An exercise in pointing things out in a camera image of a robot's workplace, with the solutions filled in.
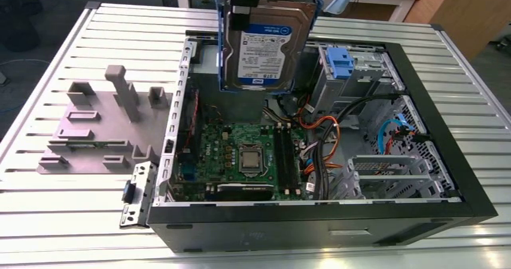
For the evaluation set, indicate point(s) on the hard disk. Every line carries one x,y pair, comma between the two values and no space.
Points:
267,56

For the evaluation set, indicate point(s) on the metal disk bay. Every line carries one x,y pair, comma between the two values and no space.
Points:
392,177

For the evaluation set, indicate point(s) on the blue drive latch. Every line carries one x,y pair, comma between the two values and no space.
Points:
339,62

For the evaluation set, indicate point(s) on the wooden desk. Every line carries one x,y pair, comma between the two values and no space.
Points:
375,12

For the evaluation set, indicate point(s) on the grey power supply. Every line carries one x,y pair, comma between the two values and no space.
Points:
235,107

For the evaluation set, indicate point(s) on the silver drive cage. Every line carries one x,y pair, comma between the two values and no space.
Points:
359,83

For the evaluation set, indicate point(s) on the green motherboard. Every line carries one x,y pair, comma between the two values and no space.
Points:
215,137

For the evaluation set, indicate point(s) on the silver CPU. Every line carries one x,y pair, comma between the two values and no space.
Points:
252,159

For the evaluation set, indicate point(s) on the black RAM slot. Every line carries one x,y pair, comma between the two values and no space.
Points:
291,158
295,158
282,158
286,158

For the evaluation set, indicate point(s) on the brown wooden cabinet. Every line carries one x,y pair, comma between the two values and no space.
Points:
467,12

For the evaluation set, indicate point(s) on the grey parts rack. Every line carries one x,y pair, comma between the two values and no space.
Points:
103,131

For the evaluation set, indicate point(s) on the CPU socket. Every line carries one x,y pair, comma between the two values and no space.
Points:
251,171

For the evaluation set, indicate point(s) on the green RAM stick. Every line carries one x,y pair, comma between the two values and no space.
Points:
98,144

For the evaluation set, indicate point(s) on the black graphics card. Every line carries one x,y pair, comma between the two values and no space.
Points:
243,192

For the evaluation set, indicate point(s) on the blue port connector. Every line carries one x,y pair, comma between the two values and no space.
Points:
128,192

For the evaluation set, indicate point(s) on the black PC case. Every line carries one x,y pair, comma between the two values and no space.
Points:
279,230

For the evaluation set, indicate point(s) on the silver rear bracket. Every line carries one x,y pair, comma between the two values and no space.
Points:
142,191

